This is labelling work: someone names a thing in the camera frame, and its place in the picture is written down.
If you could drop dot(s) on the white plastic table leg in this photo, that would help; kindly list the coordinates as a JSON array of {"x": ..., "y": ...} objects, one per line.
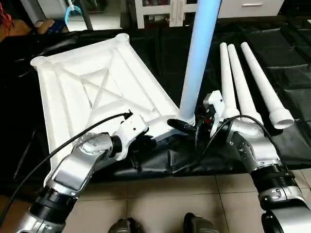
[
  {"x": 243, "y": 92},
  {"x": 227, "y": 87},
  {"x": 199, "y": 58},
  {"x": 267, "y": 92}
]

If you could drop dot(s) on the white plastic table top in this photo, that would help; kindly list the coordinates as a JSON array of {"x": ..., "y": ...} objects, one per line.
[{"x": 87, "y": 92}]

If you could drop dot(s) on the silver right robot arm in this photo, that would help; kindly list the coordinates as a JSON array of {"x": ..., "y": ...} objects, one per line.
[{"x": 257, "y": 155}]

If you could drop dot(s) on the black left robot foot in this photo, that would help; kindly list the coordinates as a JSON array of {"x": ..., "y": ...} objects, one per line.
[{"x": 124, "y": 227}]

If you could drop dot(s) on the black robot foot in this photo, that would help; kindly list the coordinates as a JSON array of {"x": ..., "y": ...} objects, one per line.
[
  {"x": 200, "y": 225},
  {"x": 124, "y": 227}
]

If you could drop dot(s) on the black right robot foot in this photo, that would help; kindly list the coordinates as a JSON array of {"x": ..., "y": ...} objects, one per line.
[{"x": 200, "y": 225}]

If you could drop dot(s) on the black work mat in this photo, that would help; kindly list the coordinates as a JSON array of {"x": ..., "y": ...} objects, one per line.
[{"x": 291, "y": 53}]

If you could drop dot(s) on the white drawer cabinet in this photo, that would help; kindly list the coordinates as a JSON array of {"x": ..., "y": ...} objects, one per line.
[
  {"x": 160, "y": 10},
  {"x": 248, "y": 7}
]

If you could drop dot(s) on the small blue box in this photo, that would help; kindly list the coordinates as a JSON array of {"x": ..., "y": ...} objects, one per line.
[{"x": 52, "y": 26}]

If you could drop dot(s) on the light blue hanger hook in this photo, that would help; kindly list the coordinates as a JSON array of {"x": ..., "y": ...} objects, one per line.
[{"x": 73, "y": 13}]

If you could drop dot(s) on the cardboard box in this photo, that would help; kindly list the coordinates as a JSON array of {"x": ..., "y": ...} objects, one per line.
[{"x": 14, "y": 30}]

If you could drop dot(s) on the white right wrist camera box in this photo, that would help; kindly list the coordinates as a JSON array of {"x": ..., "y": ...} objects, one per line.
[{"x": 215, "y": 109}]

